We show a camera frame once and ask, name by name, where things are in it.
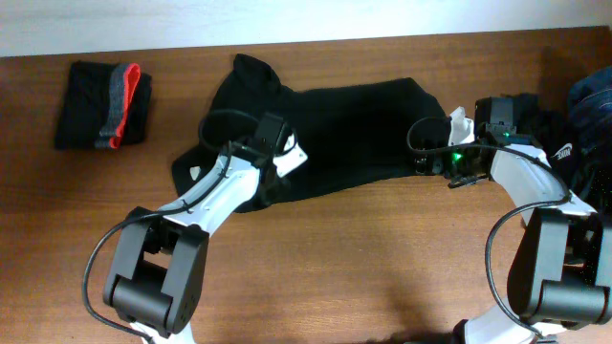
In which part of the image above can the black t-shirt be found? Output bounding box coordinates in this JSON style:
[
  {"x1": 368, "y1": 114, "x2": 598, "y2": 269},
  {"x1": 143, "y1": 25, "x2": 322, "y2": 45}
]
[{"x1": 171, "y1": 54, "x2": 450, "y2": 213}]

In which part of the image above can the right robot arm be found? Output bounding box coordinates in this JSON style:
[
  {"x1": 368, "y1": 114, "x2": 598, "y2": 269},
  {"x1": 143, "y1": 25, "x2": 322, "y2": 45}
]
[{"x1": 406, "y1": 97, "x2": 611, "y2": 343}]

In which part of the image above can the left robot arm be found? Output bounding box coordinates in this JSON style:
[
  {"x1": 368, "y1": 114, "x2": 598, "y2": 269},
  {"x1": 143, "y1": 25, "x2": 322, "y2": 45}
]
[{"x1": 90, "y1": 113, "x2": 308, "y2": 343}]

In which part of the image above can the black clothes pile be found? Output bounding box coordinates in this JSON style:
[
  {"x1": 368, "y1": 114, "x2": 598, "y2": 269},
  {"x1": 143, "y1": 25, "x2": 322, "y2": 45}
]
[{"x1": 513, "y1": 94, "x2": 611, "y2": 215}]

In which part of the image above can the blue denim garment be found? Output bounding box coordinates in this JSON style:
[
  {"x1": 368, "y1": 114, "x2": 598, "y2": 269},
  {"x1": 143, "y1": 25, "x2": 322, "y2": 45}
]
[{"x1": 568, "y1": 66, "x2": 611, "y2": 151}]

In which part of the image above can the folded black garment red band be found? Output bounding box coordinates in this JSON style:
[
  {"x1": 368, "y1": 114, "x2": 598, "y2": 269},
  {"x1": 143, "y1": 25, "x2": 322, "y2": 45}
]
[{"x1": 54, "y1": 61, "x2": 152, "y2": 150}]

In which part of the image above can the black left camera cable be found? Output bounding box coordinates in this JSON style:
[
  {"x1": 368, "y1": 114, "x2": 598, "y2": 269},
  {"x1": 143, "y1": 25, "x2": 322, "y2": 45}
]
[{"x1": 80, "y1": 108, "x2": 300, "y2": 344}]

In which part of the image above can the black camera cable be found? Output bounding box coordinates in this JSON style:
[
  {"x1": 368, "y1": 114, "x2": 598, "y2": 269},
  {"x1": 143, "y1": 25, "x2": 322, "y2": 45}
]
[
  {"x1": 405, "y1": 116, "x2": 573, "y2": 341},
  {"x1": 80, "y1": 108, "x2": 300, "y2": 344}
]

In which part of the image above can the black right camera cable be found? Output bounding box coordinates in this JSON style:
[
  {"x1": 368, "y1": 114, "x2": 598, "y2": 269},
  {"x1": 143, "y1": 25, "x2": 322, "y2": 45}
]
[{"x1": 405, "y1": 116, "x2": 573, "y2": 341}]

